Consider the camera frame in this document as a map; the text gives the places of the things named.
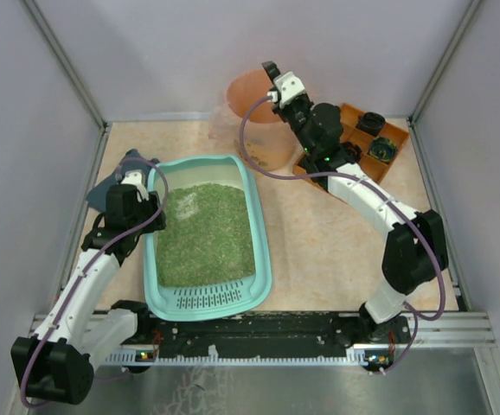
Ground black orange rolled sock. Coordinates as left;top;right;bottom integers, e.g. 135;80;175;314
343;142;362;161

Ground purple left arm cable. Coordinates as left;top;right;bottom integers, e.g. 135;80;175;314
18;156;170;407

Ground green cat litter pellets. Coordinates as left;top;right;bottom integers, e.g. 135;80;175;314
155;183;255;288

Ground folded dark grey cloth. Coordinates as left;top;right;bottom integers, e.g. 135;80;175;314
86;149;151;213

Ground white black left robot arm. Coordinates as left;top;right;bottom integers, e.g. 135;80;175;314
10;182;167;409

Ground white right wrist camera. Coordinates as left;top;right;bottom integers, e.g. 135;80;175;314
267;71;306;108

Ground orange wooden compartment tray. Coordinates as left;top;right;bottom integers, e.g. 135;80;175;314
288;103;409;184

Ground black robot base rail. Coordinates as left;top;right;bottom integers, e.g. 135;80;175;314
106;311;412;374

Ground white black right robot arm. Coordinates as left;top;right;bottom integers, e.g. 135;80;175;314
262;61;449;340

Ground aluminium frame rail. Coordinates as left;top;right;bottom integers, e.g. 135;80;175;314
24;311;493;347

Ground blue yellow rolled sock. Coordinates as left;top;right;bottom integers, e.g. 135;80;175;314
368;137;398;164

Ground orange bin with plastic liner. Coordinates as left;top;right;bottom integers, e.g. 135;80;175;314
208;69;298;171

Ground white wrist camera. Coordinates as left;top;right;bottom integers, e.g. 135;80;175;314
267;71;306;108
116;169;150;201

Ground white slotted cable duct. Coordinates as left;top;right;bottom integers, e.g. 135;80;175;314
102;345;401;367

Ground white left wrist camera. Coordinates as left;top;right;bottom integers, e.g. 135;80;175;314
116;169;150;201

